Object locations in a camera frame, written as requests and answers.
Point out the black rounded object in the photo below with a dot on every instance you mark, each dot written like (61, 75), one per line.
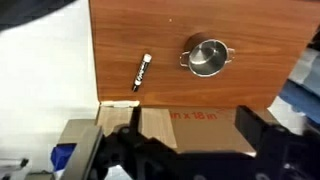
(26, 11)

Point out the blue fabric pile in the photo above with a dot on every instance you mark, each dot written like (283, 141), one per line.
(303, 93)

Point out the silver metal pot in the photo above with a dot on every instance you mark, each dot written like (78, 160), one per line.
(206, 58)

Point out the brown cardboard box red print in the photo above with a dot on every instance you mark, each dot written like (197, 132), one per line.
(200, 133)

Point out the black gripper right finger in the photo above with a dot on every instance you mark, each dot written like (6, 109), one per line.
(251, 128)

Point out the black Expo marker white cap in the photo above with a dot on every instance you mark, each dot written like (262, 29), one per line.
(141, 71)

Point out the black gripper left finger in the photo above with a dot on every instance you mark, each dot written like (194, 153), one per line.
(136, 120)

